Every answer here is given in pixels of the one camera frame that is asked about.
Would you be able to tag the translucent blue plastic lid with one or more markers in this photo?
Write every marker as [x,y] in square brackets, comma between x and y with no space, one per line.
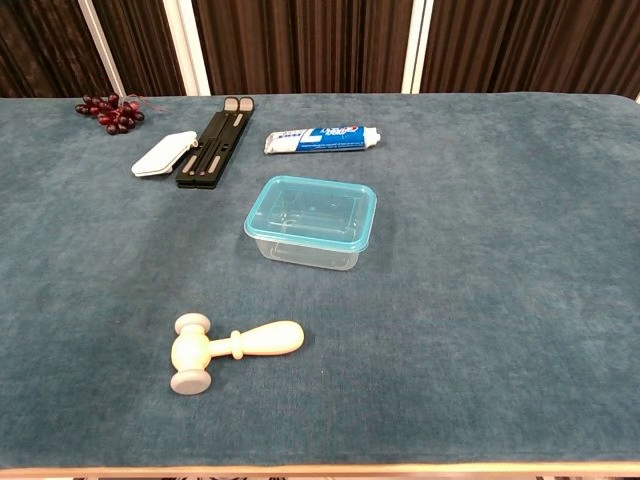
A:
[310,210]

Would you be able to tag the clear plastic container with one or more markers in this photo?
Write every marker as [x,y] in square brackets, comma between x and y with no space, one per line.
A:
[310,257]

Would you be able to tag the blue white toothpaste tube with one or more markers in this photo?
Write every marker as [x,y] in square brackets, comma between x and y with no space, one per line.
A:
[320,140]

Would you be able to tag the black folding stand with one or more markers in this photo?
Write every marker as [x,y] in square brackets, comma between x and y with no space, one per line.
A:
[210,150]

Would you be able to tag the teal fabric tablecloth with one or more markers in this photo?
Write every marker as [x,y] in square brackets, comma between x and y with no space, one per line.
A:
[450,300]

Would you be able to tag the cream wooden mallet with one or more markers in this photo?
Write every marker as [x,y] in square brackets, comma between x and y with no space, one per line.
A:
[192,350]

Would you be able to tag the white flat plastic case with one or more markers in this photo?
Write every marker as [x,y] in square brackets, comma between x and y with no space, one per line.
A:
[160,155]

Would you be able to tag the dark brown curtain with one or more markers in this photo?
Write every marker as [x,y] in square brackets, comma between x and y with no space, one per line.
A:
[300,45]

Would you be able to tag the bunch of red grapes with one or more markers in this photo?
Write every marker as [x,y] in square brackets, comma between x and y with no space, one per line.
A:
[112,115]

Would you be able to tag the wide white frame post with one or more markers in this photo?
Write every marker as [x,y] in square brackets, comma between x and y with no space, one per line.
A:
[417,50]
[187,50]

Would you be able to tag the thin white frame post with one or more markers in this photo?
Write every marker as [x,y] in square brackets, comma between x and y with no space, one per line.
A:
[102,50]

